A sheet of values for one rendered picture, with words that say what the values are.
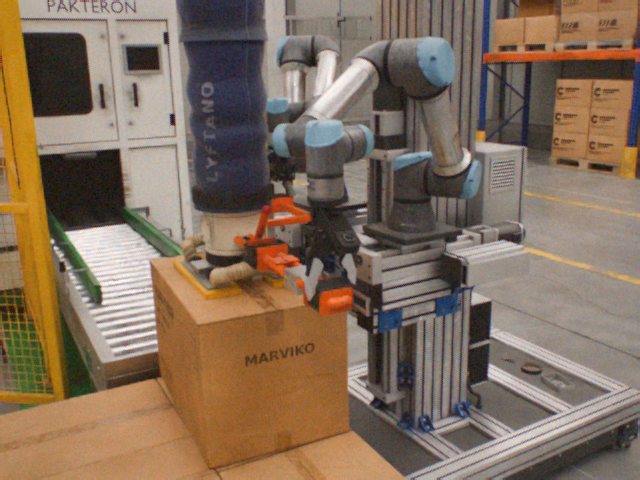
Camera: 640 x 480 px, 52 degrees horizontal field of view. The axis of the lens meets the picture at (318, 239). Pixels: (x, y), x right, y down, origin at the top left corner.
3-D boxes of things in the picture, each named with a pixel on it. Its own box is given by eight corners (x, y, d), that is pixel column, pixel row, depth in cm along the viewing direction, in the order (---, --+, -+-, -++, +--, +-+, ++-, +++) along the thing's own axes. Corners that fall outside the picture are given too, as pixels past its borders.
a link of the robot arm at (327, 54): (347, 55, 258) (336, 133, 225) (319, 56, 260) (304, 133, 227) (345, 28, 250) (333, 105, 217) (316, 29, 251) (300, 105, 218)
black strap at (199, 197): (182, 196, 192) (181, 183, 191) (257, 188, 202) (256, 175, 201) (205, 211, 172) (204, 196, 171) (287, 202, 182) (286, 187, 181)
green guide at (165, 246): (123, 219, 442) (121, 205, 439) (138, 217, 446) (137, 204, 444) (199, 285, 305) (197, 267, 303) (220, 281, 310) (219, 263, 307)
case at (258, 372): (160, 374, 220) (149, 259, 210) (272, 350, 236) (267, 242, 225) (209, 470, 167) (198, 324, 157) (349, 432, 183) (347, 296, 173)
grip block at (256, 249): (243, 263, 170) (242, 241, 169) (278, 257, 174) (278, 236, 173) (255, 272, 163) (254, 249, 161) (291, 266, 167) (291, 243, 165)
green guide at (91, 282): (37, 229, 418) (35, 216, 415) (54, 227, 422) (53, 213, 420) (78, 307, 281) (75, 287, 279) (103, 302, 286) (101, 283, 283)
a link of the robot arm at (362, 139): (332, 121, 147) (305, 126, 138) (377, 123, 141) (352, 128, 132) (333, 157, 149) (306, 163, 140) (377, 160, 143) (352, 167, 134)
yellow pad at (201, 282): (173, 267, 202) (171, 251, 200) (204, 262, 206) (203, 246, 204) (205, 301, 172) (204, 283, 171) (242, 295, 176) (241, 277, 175)
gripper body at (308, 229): (332, 246, 143) (330, 191, 140) (351, 256, 136) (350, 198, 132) (299, 251, 140) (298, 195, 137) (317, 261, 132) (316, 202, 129)
